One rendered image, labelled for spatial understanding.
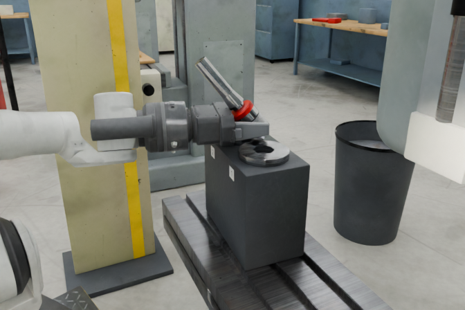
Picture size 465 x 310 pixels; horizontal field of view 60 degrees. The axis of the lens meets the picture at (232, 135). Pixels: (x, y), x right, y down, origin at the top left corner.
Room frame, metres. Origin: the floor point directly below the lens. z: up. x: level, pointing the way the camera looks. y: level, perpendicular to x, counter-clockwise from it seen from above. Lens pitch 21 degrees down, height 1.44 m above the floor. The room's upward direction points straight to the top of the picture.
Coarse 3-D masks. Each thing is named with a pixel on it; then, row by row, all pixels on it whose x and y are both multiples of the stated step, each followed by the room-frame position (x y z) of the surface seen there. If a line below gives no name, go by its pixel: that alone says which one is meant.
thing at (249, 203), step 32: (224, 160) 0.66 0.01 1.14; (256, 160) 0.61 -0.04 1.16; (288, 160) 0.63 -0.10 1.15; (224, 192) 0.66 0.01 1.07; (256, 192) 0.58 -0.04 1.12; (288, 192) 0.60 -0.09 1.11; (224, 224) 0.66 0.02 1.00; (256, 224) 0.58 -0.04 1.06; (288, 224) 0.60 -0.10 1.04; (256, 256) 0.58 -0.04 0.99; (288, 256) 0.60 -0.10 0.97
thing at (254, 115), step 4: (256, 108) 0.70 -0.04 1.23; (252, 112) 0.68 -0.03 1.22; (256, 112) 0.69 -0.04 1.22; (244, 116) 0.67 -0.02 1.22; (248, 116) 0.68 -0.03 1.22; (252, 116) 0.68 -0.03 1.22; (256, 116) 0.68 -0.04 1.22; (260, 116) 0.69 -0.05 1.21; (240, 120) 0.68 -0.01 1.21; (244, 120) 0.67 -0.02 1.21; (248, 120) 0.67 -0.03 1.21; (252, 120) 0.68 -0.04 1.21; (256, 120) 0.68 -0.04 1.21; (260, 120) 0.68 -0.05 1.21; (264, 120) 0.69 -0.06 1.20
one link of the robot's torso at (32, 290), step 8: (16, 224) 0.59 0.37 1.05; (24, 232) 0.58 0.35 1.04; (24, 240) 0.57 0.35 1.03; (32, 240) 0.58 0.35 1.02; (24, 248) 0.56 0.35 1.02; (32, 248) 0.57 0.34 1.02; (32, 256) 0.56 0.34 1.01; (32, 264) 0.56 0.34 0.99; (40, 264) 0.59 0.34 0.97; (32, 272) 0.56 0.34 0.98; (40, 272) 0.59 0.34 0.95; (32, 280) 0.56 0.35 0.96; (40, 280) 0.59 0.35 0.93; (32, 288) 0.57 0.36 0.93; (40, 288) 0.58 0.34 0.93; (16, 296) 0.57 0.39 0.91; (24, 296) 0.57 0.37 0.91; (32, 296) 0.57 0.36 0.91; (40, 296) 0.58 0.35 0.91; (0, 304) 0.55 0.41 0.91; (8, 304) 0.55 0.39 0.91; (16, 304) 0.55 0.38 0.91; (24, 304) 0.56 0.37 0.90; (32, 304) 0.57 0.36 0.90; (40, 304) 0.58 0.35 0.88
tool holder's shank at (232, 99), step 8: (200, 64) 0.68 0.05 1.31; (208, 64) 0.68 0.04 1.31; (208, 72) 0.68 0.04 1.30; (216, 72) 0.68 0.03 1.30; (208, 80) 0.68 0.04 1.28; (216, 80) 0.68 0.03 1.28; (224, 80) 0.69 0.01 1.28; (216, 88) 0.68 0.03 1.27; (224, 88) 0.68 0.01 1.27; (224, 96) 0.68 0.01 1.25; (232, 96) 0.68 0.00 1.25; (240, 96) 0.69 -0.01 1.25; (232, 104) 0.68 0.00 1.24; (240, 104) 0.69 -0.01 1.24
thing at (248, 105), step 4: (248, 100) 0.70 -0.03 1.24; (244, 104) 0.70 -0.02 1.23; (248, 104) 0.68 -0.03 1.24; (252, 104) 0.69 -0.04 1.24; (244, 108) 0.68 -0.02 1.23; (248, 108) 0.68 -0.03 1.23; (252, 108) 0.68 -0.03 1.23; (232, 112) 0.70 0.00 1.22; (236, 112) 0.69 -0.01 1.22; (240, 112) 0.68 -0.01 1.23; (244, 112) 0.67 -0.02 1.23; (248, 112) 0.68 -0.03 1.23; (236, 116) 0.68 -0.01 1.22; (240, 116) 0.67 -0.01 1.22; (236, 120) 0.68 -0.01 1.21
